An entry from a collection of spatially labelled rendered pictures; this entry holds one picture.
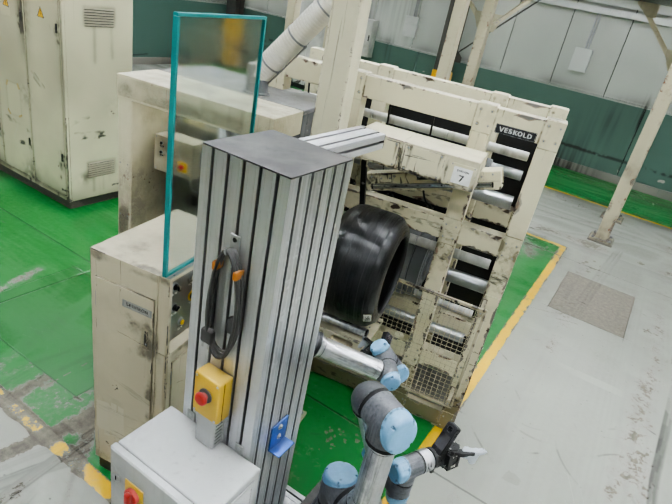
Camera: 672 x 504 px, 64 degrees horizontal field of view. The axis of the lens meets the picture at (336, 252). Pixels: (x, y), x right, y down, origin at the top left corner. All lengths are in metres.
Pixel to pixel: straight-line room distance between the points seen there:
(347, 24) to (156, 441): 1.71
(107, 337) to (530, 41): 10.18
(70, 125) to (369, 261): 3.72
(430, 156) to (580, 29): 8.99
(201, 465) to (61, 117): 4.35
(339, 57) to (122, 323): 1.44
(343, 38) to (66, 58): 3.37
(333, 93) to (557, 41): 9.28
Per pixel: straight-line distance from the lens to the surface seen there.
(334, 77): 2.41
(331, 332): 2.68
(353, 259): 2.37
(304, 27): 2.76
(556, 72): 11.47
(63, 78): 5.37
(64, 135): 5.52
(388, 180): 2.82
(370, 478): 1.73
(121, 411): 2.75
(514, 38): 11.66
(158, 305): 2.26
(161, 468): 1.52
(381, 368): 2.02
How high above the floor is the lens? 2.39
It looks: 26 degrees down
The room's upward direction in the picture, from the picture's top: 12 degrees clockwise
